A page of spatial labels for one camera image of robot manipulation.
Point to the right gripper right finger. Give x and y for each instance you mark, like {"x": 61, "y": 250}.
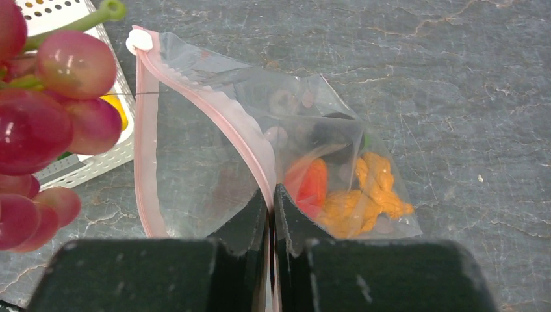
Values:
{"x": 320, "y": 273}

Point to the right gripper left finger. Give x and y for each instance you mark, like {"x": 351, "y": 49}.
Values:
{"x": 222, "y": 272}

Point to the red yellow toy mango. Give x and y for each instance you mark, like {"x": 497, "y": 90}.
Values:
{"x": 306, "y": 181}

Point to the clear zip top bag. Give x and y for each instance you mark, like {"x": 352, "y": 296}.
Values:
{"x": 211, "y": 131}

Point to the yellow toy fruit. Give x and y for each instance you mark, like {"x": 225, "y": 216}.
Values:
{"x": 117, "y": 110}

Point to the purple toy grape bunch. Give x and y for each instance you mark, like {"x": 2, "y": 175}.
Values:
{"x": 51, "y": 88}

